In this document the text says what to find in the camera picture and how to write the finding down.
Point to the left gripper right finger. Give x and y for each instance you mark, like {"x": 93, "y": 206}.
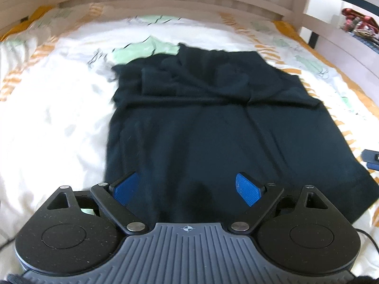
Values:
{"x": 260, "y": 199}

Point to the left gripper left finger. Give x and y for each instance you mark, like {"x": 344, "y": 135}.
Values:
{"x": 112, "y": 199}

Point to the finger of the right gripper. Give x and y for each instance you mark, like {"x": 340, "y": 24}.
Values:
{"x": 370, "y": 156}
{"x": 372, "y": 166}

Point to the dark navy garment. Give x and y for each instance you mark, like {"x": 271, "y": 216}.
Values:
{"x": 188, "y": 123}

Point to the white patterned duvet cover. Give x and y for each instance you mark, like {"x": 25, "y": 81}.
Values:
{"x": 55, "y": 122}

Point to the red clutter on shelf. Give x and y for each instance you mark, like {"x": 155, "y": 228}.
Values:
{"x": 359, "y": 24}

